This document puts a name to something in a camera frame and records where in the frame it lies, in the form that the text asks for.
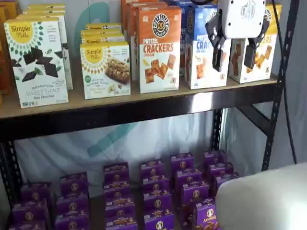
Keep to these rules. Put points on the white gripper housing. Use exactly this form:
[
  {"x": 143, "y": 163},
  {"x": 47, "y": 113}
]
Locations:
[{"x": 242, "y": 19}]

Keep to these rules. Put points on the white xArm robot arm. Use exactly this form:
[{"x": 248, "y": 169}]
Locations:
[{"x": 263, "y": 196}]

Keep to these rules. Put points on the yellow pretzel crackers box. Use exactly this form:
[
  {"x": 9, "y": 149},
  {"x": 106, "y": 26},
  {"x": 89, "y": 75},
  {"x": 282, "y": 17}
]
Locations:
[{"x": 261, "y": 62}]

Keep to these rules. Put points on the blue white pretzel crackers box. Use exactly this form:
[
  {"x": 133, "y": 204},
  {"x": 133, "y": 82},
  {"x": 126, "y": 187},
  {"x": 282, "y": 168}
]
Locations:
[
  {"x": 201, "y": 67},
  {"x": 173, "y": 2},
  {"x": 182, "y": 36}
]

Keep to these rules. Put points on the orange pretzel crackers box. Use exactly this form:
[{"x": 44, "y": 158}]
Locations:
[
  {"x": 132, "y": 36},
  {"x": 159, "y": 50},
  {"x": 124, "y": 16}
]

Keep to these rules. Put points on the purple Annie's snack box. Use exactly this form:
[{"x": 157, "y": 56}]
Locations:
[
  {"x": 74, "y": 184},
  {"x": 188, "y": 178},
  {"x": 152, "y": 169},
  {"x": 225, "y": 182},
  {"x": 36, "y": 192},
  {"x": 29, "y": 212},
  {"x": 116, "y": 172},
  {"x": 27, "y": 225},
  {"x": 72, "y": 204},
  {"x": 156, "y": 185},
  {"x": 182, "y": 163},
  {"x": 159, "y": 222},
  {"x": 221, "y": 170},
  {"x": 195, "y": 193},
  {"x": 121, "y": 223},
  {"x": 116, "y": 190},
  {"x": 120, "y": 207},
  {"x": 215, "y": 158},
  {"x": 157, "y": 203},
  {"x": 205, "y": 216},
  {"x": 72, "y": 223}
]

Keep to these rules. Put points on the Simple Mills almond bars box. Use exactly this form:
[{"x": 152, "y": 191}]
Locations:
[
  {"x": 105, "y": 72},
  {"x": 103, "y": 26},
  {"x": 103, "y": 36}
]

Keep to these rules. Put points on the wooden shelf board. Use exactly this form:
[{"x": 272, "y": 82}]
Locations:
[{"x": 76, "y": 100}]

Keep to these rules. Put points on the Simple Mills Sweet Thins box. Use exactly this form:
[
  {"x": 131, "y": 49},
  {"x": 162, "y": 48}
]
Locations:
[
  {"x": 46, "y": 6},
  {"x": 36, "y": 64},
  {"x": 67, "y": 62},
  {"x": 45, "y": 12}
]

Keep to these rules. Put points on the orange yellow snack box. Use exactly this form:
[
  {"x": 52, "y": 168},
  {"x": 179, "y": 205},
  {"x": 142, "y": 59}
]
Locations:
[
  {"x": 10, "y": 9},
  {"x": 5, "y": 60}
]

